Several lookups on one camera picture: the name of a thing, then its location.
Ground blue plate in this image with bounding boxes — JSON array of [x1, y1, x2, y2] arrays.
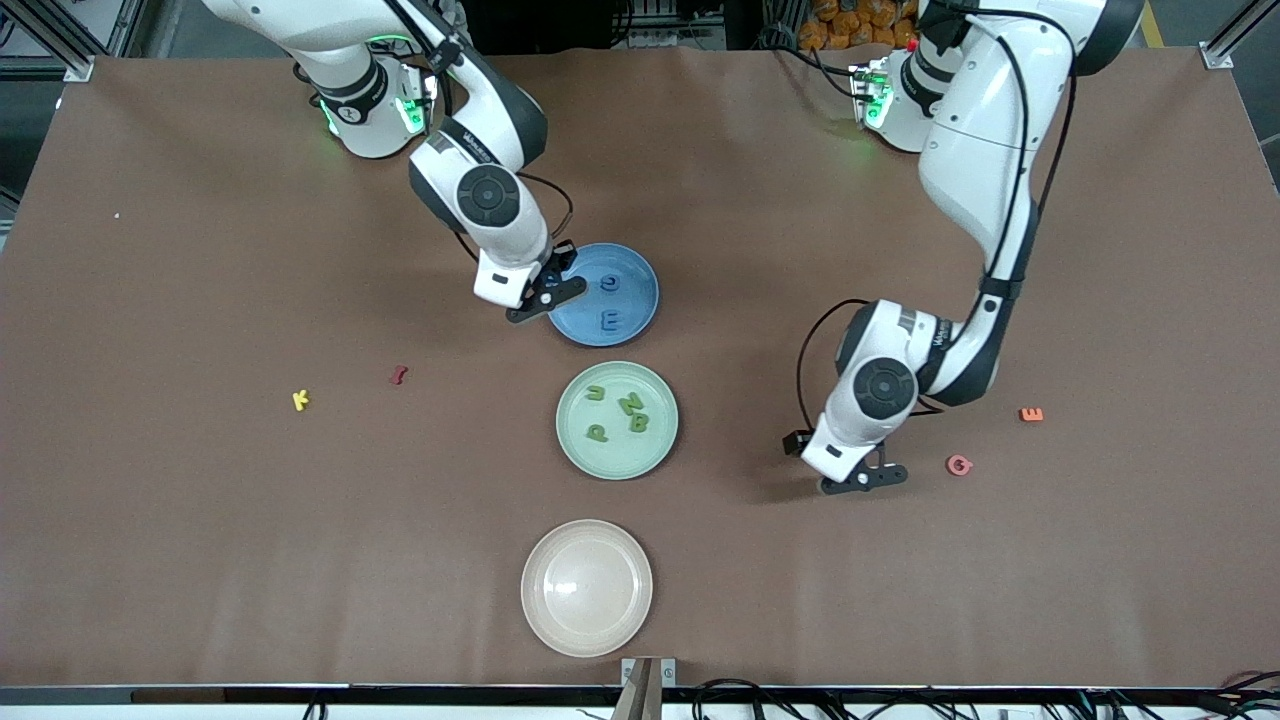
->
[[544, 243, 661, 348]]

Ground green plate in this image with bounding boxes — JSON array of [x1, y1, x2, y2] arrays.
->
[[555, 361, 680, 481]]

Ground white power strip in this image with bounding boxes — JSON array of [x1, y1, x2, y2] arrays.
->
[[625, 25, 726, 51]]

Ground beige plate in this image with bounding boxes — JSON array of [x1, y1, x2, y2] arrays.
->
[[520, 519, 654, 659]]

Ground tan pole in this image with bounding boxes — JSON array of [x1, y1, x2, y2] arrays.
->
[[610, 660, 661, 720]]

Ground orange packaged goods pile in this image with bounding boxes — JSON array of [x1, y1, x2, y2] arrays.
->
[[797, 0, 923, 51]]

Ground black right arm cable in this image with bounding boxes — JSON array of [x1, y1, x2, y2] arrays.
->
[[385, 0, 575, 246]]

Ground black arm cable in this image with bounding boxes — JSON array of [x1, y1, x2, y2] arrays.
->
[[796, 5, 1079, 436], [385, 0, 575, 246]]

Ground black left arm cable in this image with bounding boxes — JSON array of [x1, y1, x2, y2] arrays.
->
[[796, 5, 1079, 436]]

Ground black cable loop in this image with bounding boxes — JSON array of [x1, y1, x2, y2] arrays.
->
[[692, 679, 766, 720]]

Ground grey metal bracket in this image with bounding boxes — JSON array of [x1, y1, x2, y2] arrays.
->
[[621, 657, 677, 691]]

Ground aluminium frame post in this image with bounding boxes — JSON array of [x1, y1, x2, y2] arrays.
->
[[1200, 10, 1263, 71], [20, 0, 136, 83]]

